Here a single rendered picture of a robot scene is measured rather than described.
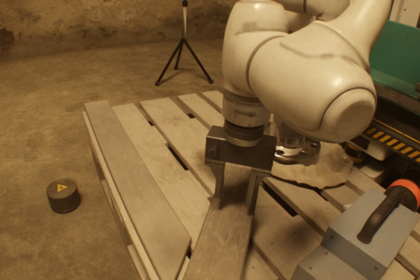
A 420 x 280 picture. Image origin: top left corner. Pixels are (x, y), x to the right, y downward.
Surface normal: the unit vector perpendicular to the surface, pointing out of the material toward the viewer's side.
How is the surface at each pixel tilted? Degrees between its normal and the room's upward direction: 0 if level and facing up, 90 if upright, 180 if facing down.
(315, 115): 93
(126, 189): 0
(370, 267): 90
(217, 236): 0
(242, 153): 90
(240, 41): 72
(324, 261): 0
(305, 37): 41
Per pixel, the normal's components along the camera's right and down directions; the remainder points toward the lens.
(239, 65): -0.92, 0.18
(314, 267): 0.07, -0.86
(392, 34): -0.81, 0.25
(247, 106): -0.17, 0.49
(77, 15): 0.49, 0.48
